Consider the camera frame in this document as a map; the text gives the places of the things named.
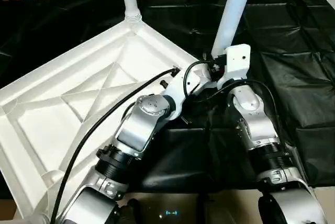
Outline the white plastic table top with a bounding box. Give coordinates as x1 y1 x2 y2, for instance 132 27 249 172
0 21 213 220

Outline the black mat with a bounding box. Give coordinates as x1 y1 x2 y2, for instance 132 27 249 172
0 0 335 191

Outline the dark left robot foot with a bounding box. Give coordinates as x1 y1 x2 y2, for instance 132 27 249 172
119 198 142 224

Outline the brown cardboard sheet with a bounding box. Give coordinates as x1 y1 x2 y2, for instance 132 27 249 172
0 199 18 221

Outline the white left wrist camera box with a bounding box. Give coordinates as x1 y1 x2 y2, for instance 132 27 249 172
158 63 213 120

